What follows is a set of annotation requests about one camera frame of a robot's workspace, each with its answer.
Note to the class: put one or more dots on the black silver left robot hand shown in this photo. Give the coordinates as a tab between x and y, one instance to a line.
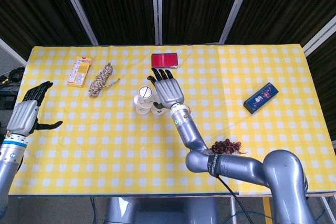
25	116

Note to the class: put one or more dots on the white metal partition post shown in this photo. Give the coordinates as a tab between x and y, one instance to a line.
319	39
157	6
11	51
236	6
78	9

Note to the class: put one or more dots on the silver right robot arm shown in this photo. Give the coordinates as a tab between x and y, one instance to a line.
241	167

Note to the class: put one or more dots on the paper cup with black line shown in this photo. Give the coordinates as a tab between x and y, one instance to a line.
145	93

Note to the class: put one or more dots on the paper cup with green flower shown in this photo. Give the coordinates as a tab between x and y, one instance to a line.
140	107

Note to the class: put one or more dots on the yellow snack box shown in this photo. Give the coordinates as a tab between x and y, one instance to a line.
80	70

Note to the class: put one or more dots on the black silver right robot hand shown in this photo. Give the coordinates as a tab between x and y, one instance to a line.
169	91

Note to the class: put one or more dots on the paper cup with blue flower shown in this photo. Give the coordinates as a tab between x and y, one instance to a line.
158	111

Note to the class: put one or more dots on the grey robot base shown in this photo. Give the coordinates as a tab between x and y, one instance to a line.
160	211

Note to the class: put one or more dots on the white metal table leg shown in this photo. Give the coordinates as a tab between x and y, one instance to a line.
233	209

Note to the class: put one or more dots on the dark red grape bunch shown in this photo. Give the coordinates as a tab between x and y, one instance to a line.
225	147

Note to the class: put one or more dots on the yellow white checkered tablecloth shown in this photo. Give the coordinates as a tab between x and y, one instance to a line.
105	155

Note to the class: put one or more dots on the dark blue printed box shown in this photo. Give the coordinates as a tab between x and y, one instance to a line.
261	98

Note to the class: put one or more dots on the red flat case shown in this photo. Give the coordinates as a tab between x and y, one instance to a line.
165	60

